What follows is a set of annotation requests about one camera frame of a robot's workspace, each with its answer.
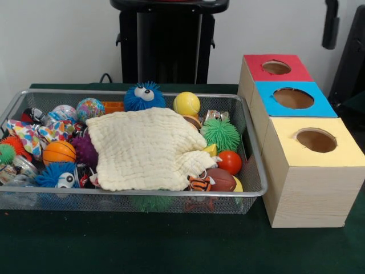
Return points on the globe print ball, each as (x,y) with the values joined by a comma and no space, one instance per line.
(89,109)

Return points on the green spiky puffer ball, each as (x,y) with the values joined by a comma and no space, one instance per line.
(221,134)

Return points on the cream waffle cloth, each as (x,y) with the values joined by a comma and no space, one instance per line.
(142,148)

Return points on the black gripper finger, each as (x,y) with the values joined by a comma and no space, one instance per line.
(330,31)

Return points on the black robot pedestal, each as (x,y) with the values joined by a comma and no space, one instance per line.
(168,42)

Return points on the dark green table cloth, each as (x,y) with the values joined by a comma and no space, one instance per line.
(171,245)

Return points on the small blue fuzzy eyed ball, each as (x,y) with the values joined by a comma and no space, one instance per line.
(52,177)

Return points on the black panel stand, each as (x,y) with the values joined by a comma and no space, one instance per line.
(352,62)

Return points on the orange toy basketball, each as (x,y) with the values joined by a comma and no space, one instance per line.
(59,152)

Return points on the yellow tennis ball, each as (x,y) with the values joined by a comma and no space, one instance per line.
(186,103)

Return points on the red ball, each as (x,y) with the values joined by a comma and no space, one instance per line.
(229,162)

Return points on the brown toy football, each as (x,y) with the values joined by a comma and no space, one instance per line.
(221,178)

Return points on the large blue fuzzy eyed ball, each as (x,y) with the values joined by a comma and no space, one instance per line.
(142,100)

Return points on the tiger plush toy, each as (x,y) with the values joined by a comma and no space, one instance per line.
(199,184)

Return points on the wooden box with three holes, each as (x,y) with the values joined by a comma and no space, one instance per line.
(313,194)

